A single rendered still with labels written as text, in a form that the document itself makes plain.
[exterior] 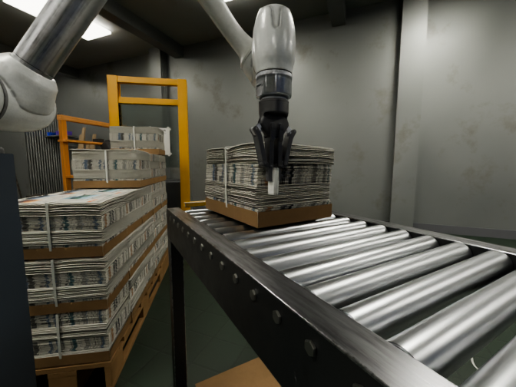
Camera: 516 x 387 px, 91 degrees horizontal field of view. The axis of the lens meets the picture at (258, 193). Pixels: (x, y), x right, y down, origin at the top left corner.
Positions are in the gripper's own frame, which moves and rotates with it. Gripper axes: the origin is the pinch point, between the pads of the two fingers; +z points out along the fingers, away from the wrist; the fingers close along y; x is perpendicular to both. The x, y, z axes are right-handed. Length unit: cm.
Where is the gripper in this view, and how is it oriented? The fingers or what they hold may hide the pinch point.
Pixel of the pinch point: (272, 181)
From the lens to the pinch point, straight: 65.5
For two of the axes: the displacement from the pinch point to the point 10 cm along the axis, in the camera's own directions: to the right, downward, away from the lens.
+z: 0.0, 9.9, 1.1
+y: -8.7, 0.5, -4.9
